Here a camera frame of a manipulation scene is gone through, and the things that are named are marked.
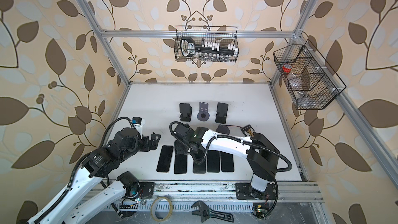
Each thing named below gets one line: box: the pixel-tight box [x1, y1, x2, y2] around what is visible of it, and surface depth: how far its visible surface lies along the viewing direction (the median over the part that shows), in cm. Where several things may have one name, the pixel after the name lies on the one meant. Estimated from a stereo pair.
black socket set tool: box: [180, 37, 239, 57], surface depth 84 cm
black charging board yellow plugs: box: [240, 124, 257, 137], surface depth 96 cm
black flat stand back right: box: [215, 102, 229, 124], surface depth 98 cm
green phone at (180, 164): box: [174, 154, 188, 175], surface depth 84 cm
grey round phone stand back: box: [196, 101, 210, 122], surface depth 103 cm
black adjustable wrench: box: [191, 200, 235, 224], surface depth 69 cm
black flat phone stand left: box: [179, 103, 193, 122], surface depth 98 cm
